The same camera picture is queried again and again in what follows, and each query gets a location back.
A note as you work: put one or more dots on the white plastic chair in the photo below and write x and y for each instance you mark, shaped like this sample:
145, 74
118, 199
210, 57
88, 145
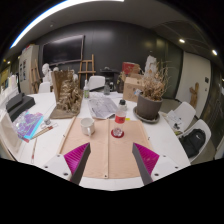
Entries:
96, 82
44, 87
187, 110
204, 126

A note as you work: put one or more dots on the white mug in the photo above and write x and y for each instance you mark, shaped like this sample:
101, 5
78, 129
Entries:
87, 126

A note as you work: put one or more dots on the cardboard box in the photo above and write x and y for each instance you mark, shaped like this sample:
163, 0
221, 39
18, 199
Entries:
131, 88

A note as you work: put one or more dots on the colourful printed book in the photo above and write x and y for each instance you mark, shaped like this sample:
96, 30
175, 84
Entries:
28, 125

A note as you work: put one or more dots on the round ceiling spotlight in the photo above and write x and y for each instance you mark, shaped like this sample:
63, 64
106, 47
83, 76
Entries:
181, 40
214, 52

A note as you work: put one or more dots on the red box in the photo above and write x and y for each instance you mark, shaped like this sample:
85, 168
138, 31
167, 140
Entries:
130, 68

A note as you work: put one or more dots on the small white jar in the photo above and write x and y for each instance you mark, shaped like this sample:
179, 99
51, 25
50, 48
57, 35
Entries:
47, 120

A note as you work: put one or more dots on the black backpack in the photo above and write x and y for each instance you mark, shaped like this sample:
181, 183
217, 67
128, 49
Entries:
193, 142

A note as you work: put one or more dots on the small green spray bottle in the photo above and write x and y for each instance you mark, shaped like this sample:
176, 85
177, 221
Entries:
86, 89

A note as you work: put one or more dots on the black flat boxes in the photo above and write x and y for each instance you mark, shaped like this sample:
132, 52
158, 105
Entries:
18, 105

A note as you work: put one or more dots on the wooden figure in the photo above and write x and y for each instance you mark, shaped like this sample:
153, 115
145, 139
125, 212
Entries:
194, 95

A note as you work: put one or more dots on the clear red-labelled drink bottle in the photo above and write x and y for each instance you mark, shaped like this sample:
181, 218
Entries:
119, 120

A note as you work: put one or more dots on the tall white plaster statue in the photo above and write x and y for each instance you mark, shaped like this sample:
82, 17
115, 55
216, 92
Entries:
150, 66

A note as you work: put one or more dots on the flat round red coaster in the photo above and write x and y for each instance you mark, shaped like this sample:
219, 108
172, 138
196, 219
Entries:
113, 135

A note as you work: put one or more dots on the dried plant in grey pot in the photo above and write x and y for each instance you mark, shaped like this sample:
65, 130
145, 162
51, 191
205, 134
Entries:
148, 106

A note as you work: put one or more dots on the dark grey bottle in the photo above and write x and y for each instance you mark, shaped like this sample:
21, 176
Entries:
106, 88

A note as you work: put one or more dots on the black wall screen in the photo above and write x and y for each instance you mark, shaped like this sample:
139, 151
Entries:
63, 49

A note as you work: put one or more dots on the papers on chair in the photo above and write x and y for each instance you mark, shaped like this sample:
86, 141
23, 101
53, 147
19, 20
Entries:
175, 120

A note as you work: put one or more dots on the beige canvas table mat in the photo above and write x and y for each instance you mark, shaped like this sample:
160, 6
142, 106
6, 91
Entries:
110, 153

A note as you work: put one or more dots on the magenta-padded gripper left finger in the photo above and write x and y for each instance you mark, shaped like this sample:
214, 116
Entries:
77, 159

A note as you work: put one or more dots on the white cabinet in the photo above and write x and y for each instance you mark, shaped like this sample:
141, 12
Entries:
28, 68

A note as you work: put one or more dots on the grey plant saucer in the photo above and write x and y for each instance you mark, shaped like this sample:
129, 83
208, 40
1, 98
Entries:
138, 116

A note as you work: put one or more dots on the golden relief sculpture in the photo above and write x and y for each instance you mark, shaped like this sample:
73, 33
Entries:
68, 96

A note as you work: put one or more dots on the white plaster bust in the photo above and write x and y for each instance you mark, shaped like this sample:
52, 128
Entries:
45, 71

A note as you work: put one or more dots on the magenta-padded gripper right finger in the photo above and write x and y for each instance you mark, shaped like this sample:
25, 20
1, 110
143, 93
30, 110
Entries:
146, 159

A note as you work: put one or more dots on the long ceiling light strip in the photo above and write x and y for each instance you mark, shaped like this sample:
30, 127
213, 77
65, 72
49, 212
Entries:
50, 15

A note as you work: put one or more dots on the open printed magazine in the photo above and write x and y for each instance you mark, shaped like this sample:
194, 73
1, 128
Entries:
101, 107

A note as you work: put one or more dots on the wooden easel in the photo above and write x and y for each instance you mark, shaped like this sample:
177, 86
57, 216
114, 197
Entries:
35, 75
86, 62

